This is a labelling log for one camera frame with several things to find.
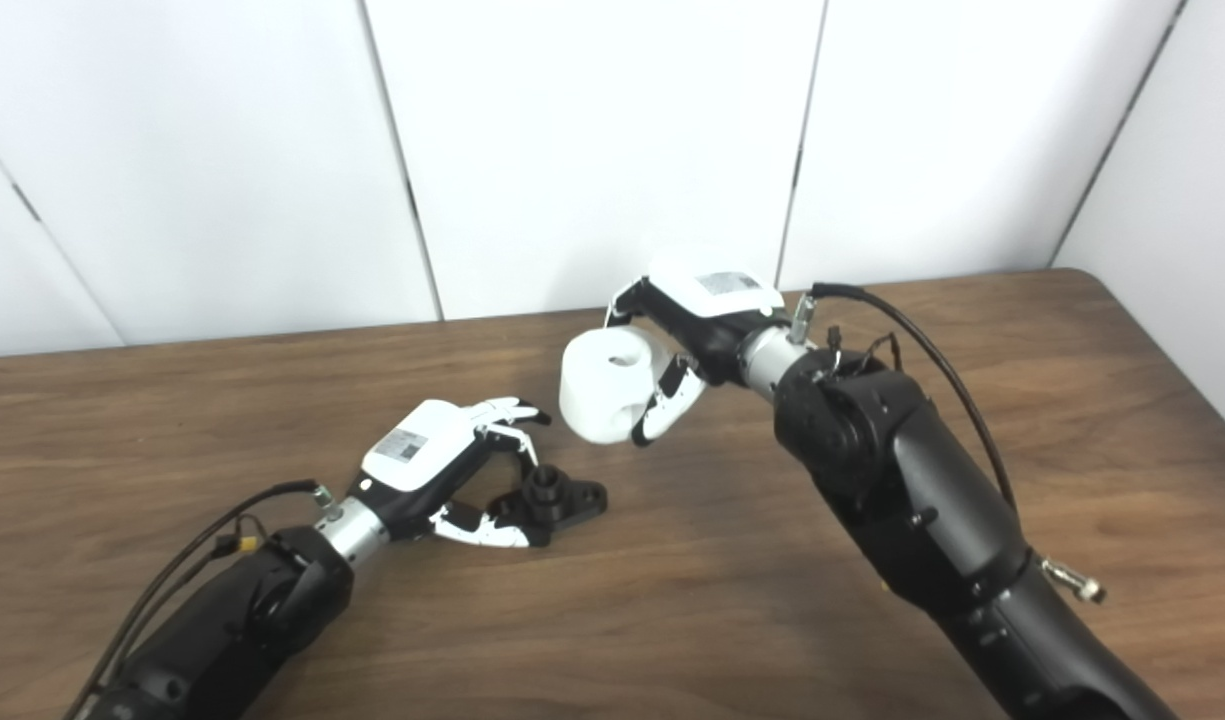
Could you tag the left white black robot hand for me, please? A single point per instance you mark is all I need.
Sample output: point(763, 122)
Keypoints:
point(417, 445)

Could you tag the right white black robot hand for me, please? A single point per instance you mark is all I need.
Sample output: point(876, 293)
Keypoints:
point(712, 300)

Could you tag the round white plastic piece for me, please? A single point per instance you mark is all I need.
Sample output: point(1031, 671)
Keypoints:
point(597, 390)

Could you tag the black plastic holder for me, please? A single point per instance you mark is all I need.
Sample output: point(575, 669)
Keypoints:
point(577, 500)

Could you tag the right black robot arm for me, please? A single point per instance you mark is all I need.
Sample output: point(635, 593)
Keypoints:
point(912, 480)

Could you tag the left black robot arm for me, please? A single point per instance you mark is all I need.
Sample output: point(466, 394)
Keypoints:
point(232, 630)

